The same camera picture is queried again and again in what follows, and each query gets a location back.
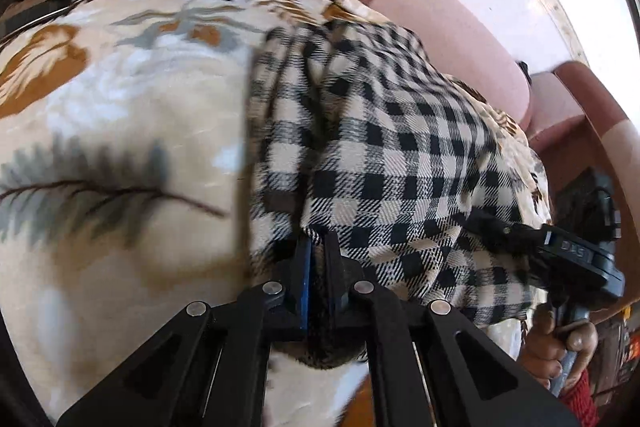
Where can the pink and brown sofa cushion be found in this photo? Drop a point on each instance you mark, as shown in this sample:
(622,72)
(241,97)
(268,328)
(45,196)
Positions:
(555,107)

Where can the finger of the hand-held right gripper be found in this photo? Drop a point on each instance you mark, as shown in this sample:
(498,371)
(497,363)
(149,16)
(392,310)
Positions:
(505,232)

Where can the black and cream checkered jacket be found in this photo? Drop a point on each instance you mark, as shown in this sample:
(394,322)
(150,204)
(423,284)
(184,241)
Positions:
(390,167)

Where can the pink quilted sofa back cushion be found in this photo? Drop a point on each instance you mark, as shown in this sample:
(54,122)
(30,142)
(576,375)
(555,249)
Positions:
(450,32)

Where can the cream leaf print blanket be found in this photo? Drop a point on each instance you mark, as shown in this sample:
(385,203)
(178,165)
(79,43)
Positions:
(125,132)

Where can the small black object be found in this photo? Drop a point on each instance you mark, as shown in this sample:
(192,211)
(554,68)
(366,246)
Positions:
(524,72)

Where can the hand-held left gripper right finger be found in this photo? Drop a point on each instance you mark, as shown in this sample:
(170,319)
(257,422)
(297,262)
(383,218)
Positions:
(334,279)

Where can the person's right forearm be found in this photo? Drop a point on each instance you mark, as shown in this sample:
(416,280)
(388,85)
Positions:
(580,399)

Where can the person's right hand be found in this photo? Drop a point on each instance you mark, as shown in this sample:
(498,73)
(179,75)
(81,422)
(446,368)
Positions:
(542,347)

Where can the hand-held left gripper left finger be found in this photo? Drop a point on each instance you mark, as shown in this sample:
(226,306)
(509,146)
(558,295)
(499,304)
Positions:
(302,287)

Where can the brown sofa armrest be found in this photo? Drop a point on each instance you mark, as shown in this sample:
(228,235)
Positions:
(600,132)

